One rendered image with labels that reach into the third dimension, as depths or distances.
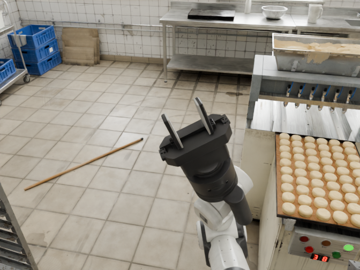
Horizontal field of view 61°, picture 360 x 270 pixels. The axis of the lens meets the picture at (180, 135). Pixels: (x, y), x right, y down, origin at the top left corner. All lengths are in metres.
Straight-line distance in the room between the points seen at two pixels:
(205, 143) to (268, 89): 1.37
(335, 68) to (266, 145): 0.56
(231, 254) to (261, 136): 1.19
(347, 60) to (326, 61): 0.10
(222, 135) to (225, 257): 0.37
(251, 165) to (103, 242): 1.16
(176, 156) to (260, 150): 1.48
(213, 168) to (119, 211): 2.00
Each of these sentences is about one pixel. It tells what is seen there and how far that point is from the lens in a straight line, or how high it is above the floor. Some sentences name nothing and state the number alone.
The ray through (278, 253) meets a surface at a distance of 1.47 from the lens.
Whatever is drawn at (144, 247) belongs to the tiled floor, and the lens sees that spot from 2.24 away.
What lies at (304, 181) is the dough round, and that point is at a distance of 1.41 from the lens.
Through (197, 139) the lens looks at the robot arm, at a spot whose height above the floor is 1.53.
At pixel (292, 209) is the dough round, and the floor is 0.92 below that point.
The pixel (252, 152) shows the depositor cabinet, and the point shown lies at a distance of 1.95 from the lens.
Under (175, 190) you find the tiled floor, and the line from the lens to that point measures 2.60.
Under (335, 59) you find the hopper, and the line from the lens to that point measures 1.75.
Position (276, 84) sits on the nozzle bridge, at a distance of 1.81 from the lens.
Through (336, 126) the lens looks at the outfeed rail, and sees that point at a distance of 1.92.
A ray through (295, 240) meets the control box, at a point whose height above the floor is 0.79.
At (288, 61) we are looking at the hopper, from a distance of 1.73.
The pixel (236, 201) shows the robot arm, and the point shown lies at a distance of 0.57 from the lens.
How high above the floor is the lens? 1.80
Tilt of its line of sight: 34 degrees down
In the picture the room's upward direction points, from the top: straight up
